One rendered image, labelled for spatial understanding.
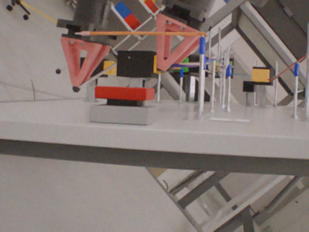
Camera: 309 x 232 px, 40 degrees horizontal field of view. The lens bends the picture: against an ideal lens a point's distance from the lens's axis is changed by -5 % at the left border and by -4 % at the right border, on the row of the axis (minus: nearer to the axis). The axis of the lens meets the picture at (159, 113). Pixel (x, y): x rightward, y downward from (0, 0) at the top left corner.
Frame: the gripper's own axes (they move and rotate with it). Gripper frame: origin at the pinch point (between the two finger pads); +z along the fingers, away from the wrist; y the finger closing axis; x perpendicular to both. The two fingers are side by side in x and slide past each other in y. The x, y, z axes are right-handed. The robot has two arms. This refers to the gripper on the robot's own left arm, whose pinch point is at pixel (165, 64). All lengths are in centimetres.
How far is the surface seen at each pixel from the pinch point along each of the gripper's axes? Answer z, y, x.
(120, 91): 3.3, -26.2, -3.5
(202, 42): -4.7, -13.1, -6.2
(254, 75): -6, 50, -10
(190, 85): 4, 69, 7
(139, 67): 1.9, -2.1, 2.9
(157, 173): 42, 100, 10
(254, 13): -29, 98, 1
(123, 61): 2.0, -2.0, 5.7
